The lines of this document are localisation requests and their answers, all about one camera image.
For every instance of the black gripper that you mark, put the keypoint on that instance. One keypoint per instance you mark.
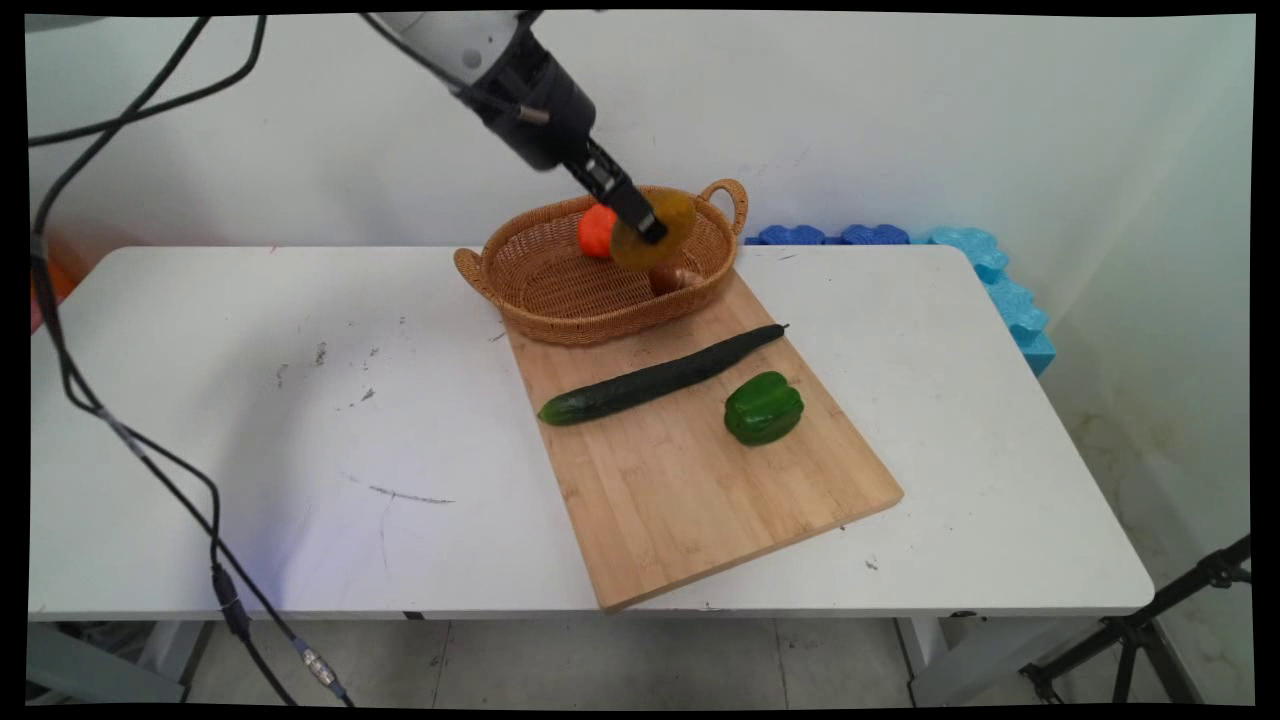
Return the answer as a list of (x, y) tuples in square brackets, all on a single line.
[(535, 100)]

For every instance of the yellow toy fruit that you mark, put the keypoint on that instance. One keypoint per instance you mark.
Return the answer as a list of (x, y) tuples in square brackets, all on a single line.
[(675, 225)]

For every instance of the green bell pepper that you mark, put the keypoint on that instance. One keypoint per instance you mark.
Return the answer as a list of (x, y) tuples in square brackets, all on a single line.
[(762, 410)]

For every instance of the orange toy fruit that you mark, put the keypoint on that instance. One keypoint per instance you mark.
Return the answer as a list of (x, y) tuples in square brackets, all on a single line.
[(595, 232)]

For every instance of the brown toy vegetable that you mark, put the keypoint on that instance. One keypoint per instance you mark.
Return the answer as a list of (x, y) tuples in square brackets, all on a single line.
[(675, 280)]

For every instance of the woven wicker basket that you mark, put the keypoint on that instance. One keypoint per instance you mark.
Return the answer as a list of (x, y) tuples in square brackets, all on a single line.
[(570, 290)]

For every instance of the dark green cucumber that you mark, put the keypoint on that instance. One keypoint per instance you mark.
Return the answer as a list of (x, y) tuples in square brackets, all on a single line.
[(650, 380)]

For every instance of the wooden cutting board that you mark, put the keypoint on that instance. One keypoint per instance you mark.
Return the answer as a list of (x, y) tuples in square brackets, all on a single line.
[(680, 500)]

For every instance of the light blue foam mat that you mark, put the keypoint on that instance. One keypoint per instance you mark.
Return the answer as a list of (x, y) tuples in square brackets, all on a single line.
[(1010, 300)]

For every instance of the white table leg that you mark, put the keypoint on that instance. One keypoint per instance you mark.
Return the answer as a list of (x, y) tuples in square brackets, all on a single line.
[(90, 665), (950, 660)]

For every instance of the orange object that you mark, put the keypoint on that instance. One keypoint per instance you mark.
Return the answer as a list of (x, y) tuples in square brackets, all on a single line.
[(55, 280)]

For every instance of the black tripod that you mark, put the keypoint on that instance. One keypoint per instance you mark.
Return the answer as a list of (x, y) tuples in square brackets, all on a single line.
[(1130, 630)]

